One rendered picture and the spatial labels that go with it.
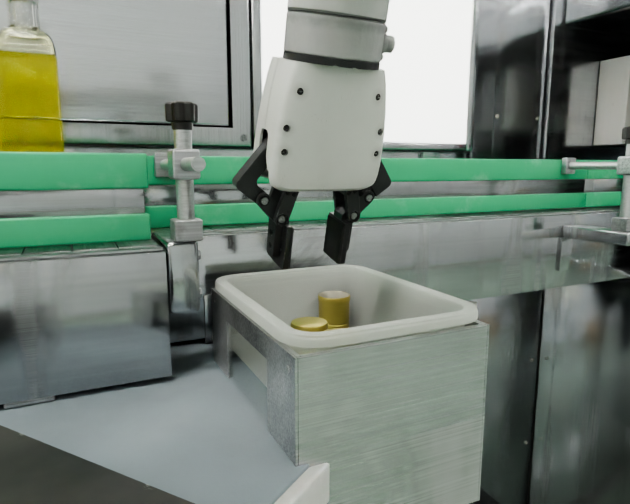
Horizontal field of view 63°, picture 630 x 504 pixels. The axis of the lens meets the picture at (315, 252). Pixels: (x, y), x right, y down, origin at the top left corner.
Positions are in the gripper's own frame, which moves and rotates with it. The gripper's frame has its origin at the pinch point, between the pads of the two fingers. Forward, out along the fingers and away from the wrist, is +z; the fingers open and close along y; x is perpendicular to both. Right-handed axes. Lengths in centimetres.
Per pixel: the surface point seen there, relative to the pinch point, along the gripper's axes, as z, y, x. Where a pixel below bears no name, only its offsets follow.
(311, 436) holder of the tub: 8.5, 5.2, 13.8
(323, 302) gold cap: 9.4, -5.1, -4.8
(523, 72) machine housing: -15, -66, -43
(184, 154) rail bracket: -5.8, 9.4, -7.9
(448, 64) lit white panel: -15, -44, -39
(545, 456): 65, -75, -16
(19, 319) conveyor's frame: 7.6, 23.3, -5.4
